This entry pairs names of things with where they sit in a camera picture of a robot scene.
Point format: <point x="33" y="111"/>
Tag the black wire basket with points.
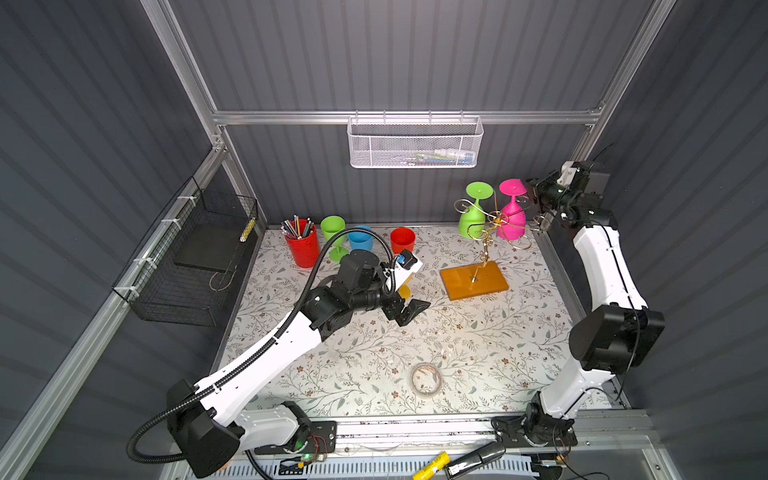
<point x="189" y="267"/>

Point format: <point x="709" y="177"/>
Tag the white wire mesh basket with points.
<point x="414" y="142"/>

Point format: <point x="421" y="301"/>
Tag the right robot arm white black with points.
<point x="614" y="337"/>

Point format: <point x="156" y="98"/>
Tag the black handheld device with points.
<point x="475" y="459"/>

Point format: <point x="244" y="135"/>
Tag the blue wine glass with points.
<point x="359" y="240"/>

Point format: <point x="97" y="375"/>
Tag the red wine glass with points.
<point x="402" y="239"/>

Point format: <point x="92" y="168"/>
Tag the pink wine glass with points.
<point x="513" y="217"/>

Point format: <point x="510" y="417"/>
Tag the gold rack with orange base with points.
<point x="484" y="277"/>

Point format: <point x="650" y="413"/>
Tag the red pencil cup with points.
<point x="301" y="237"/>

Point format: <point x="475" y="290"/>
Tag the green wine glass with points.
<point x="473" y="218"/>
<point x="331" y="228"/>

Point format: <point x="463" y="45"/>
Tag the yellow marker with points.
<point x="433" y="467"/>

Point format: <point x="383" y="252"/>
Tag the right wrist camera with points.
<point x="568" y="171"/>

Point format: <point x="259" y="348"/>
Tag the clear tape roll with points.
<point x="426" y="380"/>

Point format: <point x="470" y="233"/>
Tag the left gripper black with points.
<point x="392" y="311"/>

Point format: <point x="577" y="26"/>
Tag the yellow wine glass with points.
<point x="405" y="292"/>

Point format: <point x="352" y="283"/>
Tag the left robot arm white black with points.
<point x="207" y="423"/>

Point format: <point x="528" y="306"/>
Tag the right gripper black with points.
<point x="537" y="186"/>

